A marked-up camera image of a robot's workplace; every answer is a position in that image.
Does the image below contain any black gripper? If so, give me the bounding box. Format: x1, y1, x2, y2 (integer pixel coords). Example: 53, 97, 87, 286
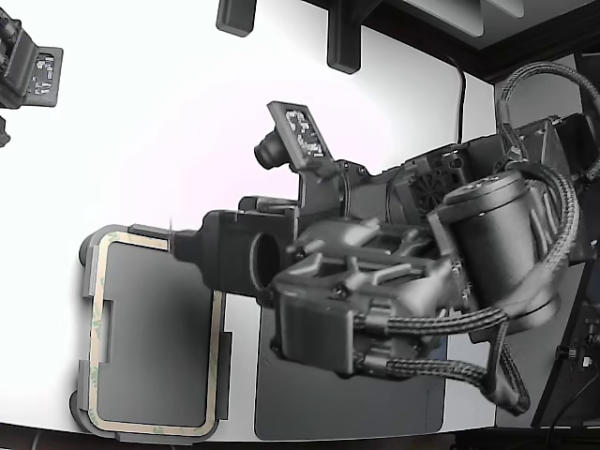
171, 195, 306, 304

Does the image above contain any tan adhesive frame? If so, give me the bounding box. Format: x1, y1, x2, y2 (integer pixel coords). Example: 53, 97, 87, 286
85, 231, 226, 435

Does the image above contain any light gray box tray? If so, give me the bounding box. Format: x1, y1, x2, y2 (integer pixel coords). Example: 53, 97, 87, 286
68, 223, 234, 446

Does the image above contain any dark gray textured mat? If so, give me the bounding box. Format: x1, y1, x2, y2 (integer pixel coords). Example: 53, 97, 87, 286
252, 299, 451, 442

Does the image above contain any light gray angled panel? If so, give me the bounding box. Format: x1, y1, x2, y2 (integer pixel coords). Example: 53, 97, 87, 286
401, 0, 487, 39

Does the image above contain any black stand with knob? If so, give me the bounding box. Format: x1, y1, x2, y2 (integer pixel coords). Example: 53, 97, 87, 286
532, 269, 600, 428

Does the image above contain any wrist camera with circuit board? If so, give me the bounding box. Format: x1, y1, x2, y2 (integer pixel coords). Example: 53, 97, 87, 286
252, 99, 338, 177

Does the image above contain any small black bracket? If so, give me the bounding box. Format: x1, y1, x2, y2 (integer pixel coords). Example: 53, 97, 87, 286
215, 0, 258, 38

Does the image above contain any black braided cable harness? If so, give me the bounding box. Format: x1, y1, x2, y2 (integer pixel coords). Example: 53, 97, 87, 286
346, 63, 600, 416

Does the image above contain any black camera with circuit board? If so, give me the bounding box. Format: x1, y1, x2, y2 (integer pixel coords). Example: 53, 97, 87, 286
0, 0, 65, 112

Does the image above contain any long black bracket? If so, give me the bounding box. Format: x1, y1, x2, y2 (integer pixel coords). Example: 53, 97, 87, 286
326, 0, 363, 74

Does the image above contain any thin black cable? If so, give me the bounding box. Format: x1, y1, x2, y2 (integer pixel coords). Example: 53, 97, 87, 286
442, 52, 468, 144

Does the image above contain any black desk edge frame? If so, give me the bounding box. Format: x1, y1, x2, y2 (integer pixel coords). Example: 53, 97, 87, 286
299, 0, 600, 85

